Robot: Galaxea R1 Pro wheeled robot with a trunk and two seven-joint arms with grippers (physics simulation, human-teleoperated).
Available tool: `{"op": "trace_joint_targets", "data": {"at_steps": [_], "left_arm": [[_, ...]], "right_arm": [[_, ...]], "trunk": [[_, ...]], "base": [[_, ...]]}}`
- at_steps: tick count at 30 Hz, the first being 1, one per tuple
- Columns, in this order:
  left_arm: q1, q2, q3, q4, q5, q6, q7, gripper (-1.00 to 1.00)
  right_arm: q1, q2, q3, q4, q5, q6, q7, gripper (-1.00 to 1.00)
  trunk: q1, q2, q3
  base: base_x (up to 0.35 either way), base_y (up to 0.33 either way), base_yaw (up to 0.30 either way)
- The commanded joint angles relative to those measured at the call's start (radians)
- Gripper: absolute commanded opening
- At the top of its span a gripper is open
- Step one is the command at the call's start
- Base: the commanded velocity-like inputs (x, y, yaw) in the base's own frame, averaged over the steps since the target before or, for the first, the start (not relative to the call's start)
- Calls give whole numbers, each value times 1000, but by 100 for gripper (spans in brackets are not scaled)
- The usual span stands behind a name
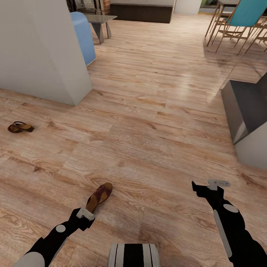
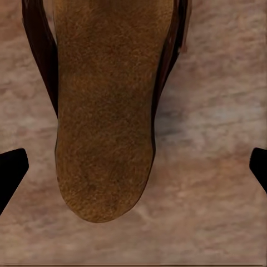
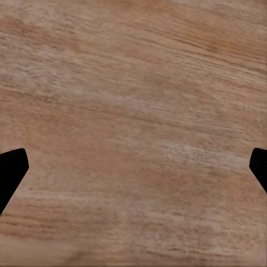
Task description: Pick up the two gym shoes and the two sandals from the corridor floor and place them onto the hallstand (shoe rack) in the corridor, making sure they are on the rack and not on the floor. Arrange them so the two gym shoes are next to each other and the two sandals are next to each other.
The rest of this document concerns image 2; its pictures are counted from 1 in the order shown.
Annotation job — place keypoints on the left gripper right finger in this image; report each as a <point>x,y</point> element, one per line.
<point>258,165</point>

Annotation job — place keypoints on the sandal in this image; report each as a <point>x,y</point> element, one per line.
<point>105,76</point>

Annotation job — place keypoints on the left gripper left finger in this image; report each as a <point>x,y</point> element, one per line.
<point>13,166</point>

